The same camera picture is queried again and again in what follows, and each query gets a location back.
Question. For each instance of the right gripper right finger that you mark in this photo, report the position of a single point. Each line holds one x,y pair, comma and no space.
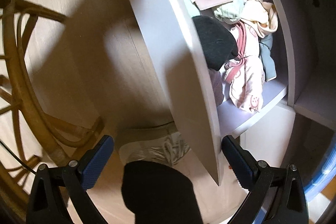
277,190

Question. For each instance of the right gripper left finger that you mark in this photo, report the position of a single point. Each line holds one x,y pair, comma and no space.
46,204

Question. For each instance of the pink patterned cloth bundle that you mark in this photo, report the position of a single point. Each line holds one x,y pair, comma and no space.
245,73

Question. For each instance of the sage green cloth bundle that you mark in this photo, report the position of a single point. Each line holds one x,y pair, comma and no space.
265,46

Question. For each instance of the black sock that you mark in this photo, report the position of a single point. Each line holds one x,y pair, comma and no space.
218,44

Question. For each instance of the cream yellow cloth bundle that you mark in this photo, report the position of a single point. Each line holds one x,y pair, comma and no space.
261,16

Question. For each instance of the light green knit sock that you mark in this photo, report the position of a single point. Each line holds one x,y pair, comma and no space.
230,13

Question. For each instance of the grey white sock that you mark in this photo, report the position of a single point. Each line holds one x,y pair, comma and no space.
216,82

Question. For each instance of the black sleeve forearm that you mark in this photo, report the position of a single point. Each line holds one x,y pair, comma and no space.
156,193

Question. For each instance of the blue plaid mattress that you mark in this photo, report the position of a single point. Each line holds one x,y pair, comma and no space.
322,176

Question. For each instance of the rattan chair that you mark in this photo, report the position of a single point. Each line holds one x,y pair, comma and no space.
62,141

